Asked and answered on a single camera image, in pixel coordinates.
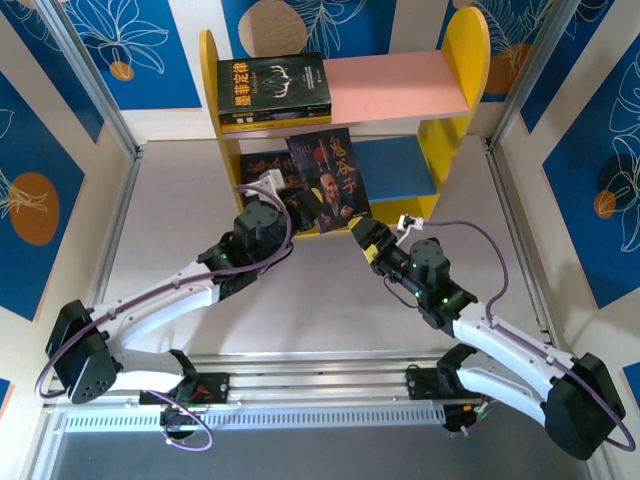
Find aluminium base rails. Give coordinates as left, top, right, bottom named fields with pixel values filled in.
left=49, top=349, right=596, bottom=404

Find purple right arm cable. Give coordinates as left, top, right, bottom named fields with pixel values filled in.
left=423, top=219, right=637, bottom=450

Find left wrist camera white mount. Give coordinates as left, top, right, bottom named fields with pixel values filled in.
left=253, top=169, right=287, bottom=195

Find blue shelf board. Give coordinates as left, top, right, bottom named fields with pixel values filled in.
left=240, top=135, right=438, bottom=206

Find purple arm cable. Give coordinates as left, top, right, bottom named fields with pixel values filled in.
left=37, top=183, right=295, bottom=455
left=423, top=219, right=637, bottom=450

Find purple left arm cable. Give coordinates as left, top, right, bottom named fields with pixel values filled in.
left=37, top=183, right=295, bottom=455

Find white slotted cable duct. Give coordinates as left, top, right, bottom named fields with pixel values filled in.
left=64, top=404, right=446, bottom=434

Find yellow bookshelf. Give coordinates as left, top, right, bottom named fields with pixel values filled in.
left=198, top=5, right=492, bottom=240

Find aluminium frame post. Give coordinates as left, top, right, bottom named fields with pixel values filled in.
left=489, top=0, right=584, bottom=149
left=34, top=0, right=146, bottom=159

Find black wolf eyes book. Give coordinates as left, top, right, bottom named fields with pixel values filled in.
left=218, top=103, right=333, bottom=127

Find blue portrait cover book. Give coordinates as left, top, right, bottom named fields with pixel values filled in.
left=284, top=127, right=374, bottom=236
left=239, top=152, right=301, bottom=211

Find pink shelf board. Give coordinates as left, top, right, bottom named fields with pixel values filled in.
left=219, top=49, right=474, bottom=135

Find black antler cover book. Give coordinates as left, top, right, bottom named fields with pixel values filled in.
left=215, top=52, right=333, bottom=117

